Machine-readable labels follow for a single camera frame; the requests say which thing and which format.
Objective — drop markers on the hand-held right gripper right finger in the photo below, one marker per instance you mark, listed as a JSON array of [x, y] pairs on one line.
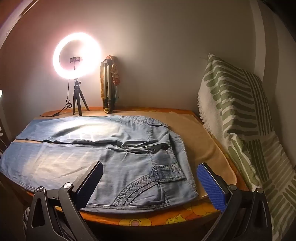
[[211, 185]]

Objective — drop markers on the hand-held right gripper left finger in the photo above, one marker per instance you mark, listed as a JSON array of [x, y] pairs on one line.
[[92, 180]]

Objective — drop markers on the light blue denim pants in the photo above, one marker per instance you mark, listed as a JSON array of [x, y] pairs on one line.
[[115, 162]]

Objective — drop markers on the beige cloth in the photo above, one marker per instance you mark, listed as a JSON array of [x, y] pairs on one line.
[[196, 139]]

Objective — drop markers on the orange floral tablecloth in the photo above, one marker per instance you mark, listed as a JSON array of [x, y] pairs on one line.
[[161, 217]]

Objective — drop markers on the green and white patterned blanket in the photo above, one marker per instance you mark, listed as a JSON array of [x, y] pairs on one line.
[[231, 92]]

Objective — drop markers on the folded silver tripod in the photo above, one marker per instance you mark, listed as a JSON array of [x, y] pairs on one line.
[[107, 81]]

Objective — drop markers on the black phone holder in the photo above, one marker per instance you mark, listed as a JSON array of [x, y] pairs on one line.
[[75, 59]]

